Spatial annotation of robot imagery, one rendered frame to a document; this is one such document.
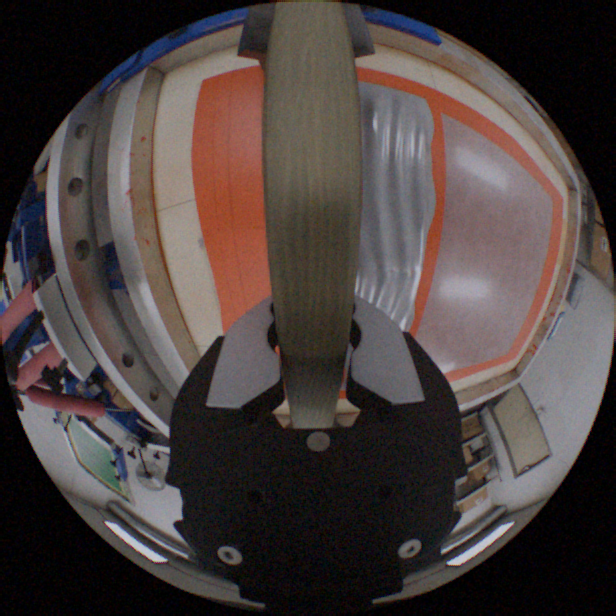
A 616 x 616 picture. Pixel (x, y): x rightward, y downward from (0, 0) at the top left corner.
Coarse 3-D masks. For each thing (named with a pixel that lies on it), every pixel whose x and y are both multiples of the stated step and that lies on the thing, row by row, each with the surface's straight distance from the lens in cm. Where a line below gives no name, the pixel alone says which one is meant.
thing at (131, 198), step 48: (192, 48) 26; (432, 48) 26; (144, 96) 25; (144, 144) 22; (144, 192) 21; (576, 192) 61; (144, 240) 20; (576, 240) 59; (144, 288) 21; (480, 384) 52
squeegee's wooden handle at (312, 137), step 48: (288, 48) 8; (336, 48) 8; (288, 96) 7; (336, 96) 7; (288, 144) 6; (336, 144) 6; (288, 192) 6; (336, 192) 6; (288, 240) 6; (336, 240) 6; (288, 288) 6; (336, 288) 6; (288, 336) 8; (336, 336) 8; (288, 384) 10; (336, 384) 10
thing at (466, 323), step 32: (224, 288) 20; (256, 288) 19; (448, 288) 24; (480, 288) 28; (512, 288) 35; (544, 288) 51; (224, 320) 22; (416, 320) 24; (448, 320) 27; (480, 320) 32; (512, 320) 42; (448, 352) 32; (480, 352) 39; (512, 352) 54
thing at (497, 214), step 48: (240, 96) 20; (432, 96) 24; (192, 144) 20; (240, 144) 18; (432, 144) 21; (480, 144) 26; (240, 192) 17; (480, 192) 24; (528, 192) 35; (240, 240) 18; (432, 240) 20; (480, 240) 25; (528, 240) 36
